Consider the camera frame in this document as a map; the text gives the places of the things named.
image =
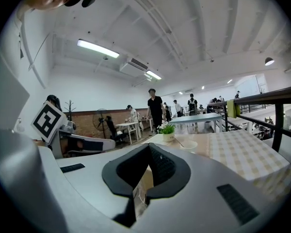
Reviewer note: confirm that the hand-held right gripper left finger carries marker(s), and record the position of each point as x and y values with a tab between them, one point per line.
87	193

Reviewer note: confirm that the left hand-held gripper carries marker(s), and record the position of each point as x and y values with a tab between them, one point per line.
47	121

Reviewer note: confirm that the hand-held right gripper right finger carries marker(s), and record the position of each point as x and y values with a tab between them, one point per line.
208	203

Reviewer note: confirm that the white cup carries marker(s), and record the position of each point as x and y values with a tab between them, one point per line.
189	145

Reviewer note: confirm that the metal spoon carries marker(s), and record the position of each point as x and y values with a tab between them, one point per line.
180	142

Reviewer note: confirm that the black office chair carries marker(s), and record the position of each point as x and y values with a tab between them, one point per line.
112	128

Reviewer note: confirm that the small white table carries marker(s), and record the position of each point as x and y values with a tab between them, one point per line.
128	125

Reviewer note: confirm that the black standing fan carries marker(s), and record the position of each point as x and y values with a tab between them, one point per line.
100	118

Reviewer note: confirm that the wooden coat rack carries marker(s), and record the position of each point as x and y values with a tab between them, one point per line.
70	105

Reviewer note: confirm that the checked beige tablecloth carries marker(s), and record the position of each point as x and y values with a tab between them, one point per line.
242	154

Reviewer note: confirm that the potted green plant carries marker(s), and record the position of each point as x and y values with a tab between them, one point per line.
167	132

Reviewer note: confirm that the white waste bin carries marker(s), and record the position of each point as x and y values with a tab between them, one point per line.
208	125

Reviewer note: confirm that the ceiling air conditioner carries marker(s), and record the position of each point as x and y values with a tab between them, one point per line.
133	67

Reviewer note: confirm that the short ceiling light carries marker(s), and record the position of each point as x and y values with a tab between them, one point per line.
153	74

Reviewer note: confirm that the large pale blue table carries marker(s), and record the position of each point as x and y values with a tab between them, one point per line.
196	118

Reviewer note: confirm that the long ceiling light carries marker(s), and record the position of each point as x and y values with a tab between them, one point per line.
98	48

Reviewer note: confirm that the green cloth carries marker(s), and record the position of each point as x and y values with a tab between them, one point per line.
233	108

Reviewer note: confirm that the black metal railing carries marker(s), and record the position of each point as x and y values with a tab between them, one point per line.
279	120

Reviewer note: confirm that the person's white shirt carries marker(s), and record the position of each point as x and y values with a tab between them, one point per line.
7	69

